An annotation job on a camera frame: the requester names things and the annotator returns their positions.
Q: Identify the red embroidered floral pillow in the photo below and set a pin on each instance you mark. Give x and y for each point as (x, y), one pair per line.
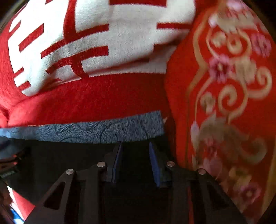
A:
(220, 84)

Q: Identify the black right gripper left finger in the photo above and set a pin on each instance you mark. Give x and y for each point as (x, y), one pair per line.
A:
(73, 198)

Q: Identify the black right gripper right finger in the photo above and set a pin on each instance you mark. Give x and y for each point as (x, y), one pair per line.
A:
(194, 196)

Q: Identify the red blanket white characters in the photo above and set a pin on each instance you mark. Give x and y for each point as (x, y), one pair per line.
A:
(68, 62)

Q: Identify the black pants blue patterned waistband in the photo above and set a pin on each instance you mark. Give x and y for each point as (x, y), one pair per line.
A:
(45, 152)

